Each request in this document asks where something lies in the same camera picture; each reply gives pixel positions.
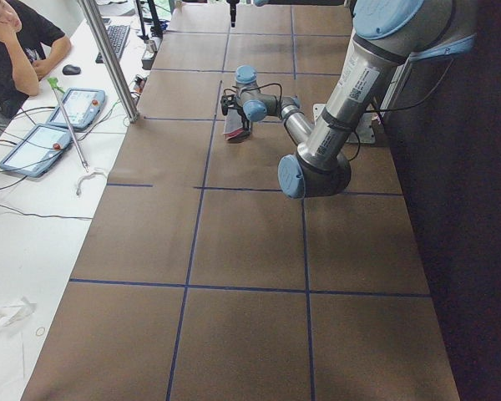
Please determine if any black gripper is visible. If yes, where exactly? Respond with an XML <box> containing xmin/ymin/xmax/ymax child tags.
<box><xmin>220</xmin><ymin>0</ymin><xmax>241</xmax><ymax>116</ymax></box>

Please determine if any pink towel with grey back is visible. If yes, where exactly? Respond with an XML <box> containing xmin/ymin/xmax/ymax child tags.
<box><xmin>223</xmin><ymin>109</ymin><xmax>251</xmax><ymax>142</ymax></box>

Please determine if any black keyboard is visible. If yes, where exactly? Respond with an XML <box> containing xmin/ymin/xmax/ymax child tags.
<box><xmin>106</xmin><ymin>25</ymin><xmax>130</xmax><ymax>60</ymax></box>

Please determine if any black computer mouse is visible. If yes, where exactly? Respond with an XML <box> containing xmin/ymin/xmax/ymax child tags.
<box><xmin>62</xmin><ymin>64</ymin><xmax>82</xmax><ymax>76</ymax></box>

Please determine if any upper teach pendant tablet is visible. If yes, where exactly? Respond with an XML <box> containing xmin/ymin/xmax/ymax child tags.
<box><xmin>53</xmin><ymin>88</ymin><xmax>106</xmax><ymax>132</ymax></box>

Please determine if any teach pendant tablet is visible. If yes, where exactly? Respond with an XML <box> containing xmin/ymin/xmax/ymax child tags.
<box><xmin>0</xmin><ymin>124</ymin><xmax>72</xmax><ymax>178</ymax></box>
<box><xmin>53</xmin><ymin>88</ymin><xmax>106</xmax><ymax>132</ymax></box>

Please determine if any reacher grabber stick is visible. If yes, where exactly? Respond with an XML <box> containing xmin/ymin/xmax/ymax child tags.
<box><xmin>47</xmin><ymin>77</ymin><xmax>108</xmax><ymax>196</ymax></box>

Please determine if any seated person in black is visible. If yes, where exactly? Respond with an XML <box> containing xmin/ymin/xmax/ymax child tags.
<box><xmin>0</xmin><ymin>1</ymin><xmax>71</xmax><ymax>119</ymax></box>

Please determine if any lower teach pendant tablet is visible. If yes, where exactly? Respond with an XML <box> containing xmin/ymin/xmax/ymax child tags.
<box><xmin>0</xmin><ymin>124</ymin><xmax>72</xmax><ymax>178</ymax></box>

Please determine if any crumpled white paper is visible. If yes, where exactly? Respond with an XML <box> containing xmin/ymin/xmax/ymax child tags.
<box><xmin>0</xmin><ymin>297</ymin><xmax>37</xmax><ymax>327</ymax></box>

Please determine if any aluminium frame post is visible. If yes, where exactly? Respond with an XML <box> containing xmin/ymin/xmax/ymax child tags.
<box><xmin>78</xmin><ymin>0</ymin><xmax>139</xmax><ymax>124</ymax></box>

